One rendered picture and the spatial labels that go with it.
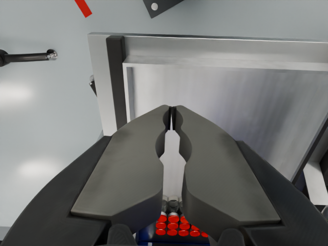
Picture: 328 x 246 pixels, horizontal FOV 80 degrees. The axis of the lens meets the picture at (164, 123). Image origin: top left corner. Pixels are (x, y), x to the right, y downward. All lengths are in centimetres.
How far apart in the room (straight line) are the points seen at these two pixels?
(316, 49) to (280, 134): 13
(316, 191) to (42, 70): 136
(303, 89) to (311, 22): 103
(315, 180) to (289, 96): 16
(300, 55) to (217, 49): 11
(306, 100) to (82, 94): 122
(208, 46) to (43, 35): 115
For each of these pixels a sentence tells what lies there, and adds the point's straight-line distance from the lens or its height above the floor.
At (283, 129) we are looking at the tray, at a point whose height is 88.
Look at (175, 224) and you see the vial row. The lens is 42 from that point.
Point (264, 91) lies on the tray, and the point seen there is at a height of 88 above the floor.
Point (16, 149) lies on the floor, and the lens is 190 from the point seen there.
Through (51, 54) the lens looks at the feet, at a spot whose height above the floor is 2.
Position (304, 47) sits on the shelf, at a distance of 31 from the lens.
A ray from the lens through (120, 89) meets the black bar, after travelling 27.
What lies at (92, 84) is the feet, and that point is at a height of 8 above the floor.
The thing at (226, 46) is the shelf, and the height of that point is 88.
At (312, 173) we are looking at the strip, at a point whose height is 90.
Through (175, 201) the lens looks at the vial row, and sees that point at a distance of 41.
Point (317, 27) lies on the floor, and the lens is 137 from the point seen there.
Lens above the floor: 114
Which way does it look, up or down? 57 degrees down
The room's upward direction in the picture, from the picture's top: 177 degrees counter-clockwise
